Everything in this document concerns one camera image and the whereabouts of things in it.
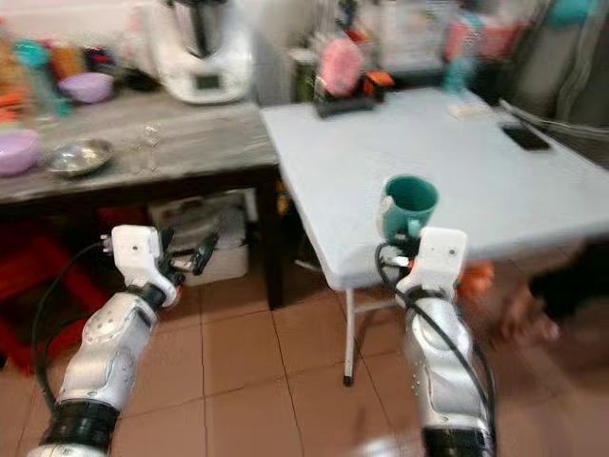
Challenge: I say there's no teal ceramic mug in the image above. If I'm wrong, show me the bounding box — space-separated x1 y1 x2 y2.
379 174 441 243

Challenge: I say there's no white storage box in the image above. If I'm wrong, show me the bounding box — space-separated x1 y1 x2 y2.
147 194 249 288

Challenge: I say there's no white folding table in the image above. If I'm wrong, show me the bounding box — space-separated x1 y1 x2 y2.
259 86 609 387

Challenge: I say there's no clear drinking glass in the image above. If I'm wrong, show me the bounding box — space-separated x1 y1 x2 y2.
137 123 164 175

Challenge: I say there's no grey wooden side table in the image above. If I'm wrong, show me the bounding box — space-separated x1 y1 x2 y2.
0 90 286 312

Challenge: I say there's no stainless steel bowl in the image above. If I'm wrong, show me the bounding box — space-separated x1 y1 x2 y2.
43 137 116 180

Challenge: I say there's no small white cloth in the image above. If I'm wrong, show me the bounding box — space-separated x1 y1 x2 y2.
446 95 497 121

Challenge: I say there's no black dish rack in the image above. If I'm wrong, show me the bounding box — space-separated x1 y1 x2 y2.
311 70 397 119

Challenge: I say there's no person's bare foot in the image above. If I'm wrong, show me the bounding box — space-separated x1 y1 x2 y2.
499 284 563 348

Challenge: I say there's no black smartphone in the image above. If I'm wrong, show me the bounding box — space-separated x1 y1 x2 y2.
499 123 554 154

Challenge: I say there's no red plastic stool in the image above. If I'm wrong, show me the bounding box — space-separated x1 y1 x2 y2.
0 232 62 378

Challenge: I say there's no pink round plate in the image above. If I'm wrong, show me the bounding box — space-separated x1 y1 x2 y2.
319 36 365 97

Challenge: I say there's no large purple plastic bowl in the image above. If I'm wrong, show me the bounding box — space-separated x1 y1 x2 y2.
0 128 42 179

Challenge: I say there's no small purple plastic bowl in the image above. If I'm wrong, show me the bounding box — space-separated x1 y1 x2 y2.
57 70 116 105

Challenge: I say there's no teal spray bottle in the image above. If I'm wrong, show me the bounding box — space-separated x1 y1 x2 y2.
442 13 488 96

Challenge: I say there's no white kitchen food processor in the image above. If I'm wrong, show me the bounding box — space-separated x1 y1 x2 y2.
141 0 257 105

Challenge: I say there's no teal water bottle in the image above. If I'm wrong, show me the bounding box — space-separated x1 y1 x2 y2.
14 39 66 121

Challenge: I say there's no grey hanging jacket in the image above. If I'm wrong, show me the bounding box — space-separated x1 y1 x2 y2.
499 0 609 146

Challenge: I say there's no clear snack jar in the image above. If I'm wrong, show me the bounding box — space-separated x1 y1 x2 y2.
0 36 28 108

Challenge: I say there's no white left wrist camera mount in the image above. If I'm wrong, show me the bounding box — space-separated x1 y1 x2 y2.
110 225 181 308

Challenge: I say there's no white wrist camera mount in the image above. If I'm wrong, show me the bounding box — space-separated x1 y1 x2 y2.
398 228 470 302
110 225 181 308

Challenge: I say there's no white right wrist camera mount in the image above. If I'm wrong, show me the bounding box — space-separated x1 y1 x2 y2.
398 228 470 302

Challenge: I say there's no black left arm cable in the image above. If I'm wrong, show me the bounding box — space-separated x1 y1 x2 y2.
29 241 117 412

